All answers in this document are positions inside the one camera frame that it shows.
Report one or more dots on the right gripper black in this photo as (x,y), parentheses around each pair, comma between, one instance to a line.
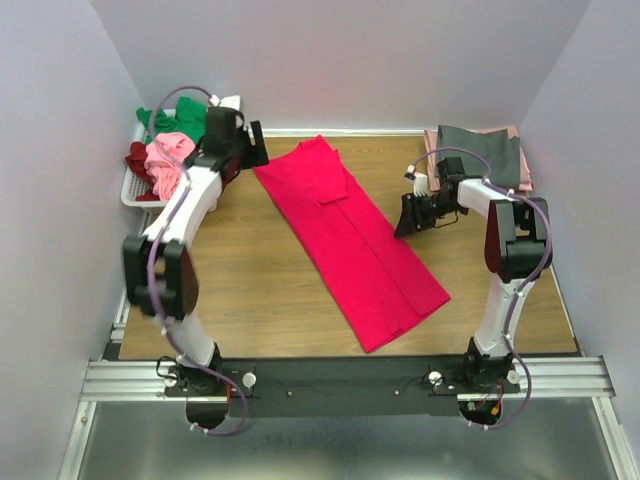
(410,220)

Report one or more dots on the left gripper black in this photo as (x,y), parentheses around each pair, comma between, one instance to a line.
(256,154)

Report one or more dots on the crimson red t shirt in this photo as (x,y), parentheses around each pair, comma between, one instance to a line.
(380,285)

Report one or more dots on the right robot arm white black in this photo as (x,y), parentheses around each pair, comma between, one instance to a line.
(517,249)

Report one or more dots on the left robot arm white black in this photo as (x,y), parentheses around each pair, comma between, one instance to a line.
(160,277)

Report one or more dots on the green t shirt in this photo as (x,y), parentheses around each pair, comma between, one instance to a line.
(189,119)

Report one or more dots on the light pink t shirt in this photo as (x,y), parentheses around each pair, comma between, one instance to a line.
(165,154)

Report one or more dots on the folded grey t shirt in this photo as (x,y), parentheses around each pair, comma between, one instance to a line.
(498,148)

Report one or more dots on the dark red t shirt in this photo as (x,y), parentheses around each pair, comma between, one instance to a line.
(135,161)

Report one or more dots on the white plastic laundry basket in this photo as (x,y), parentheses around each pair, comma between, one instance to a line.
(132,186)

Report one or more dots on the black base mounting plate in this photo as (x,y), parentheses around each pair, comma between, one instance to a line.
(449,385)

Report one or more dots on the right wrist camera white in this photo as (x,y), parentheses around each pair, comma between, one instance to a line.
(419,182)

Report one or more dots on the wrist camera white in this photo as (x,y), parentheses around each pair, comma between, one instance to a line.
(419,182)
(214,100)

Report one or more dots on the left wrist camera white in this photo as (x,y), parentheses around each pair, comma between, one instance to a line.
(214,100)

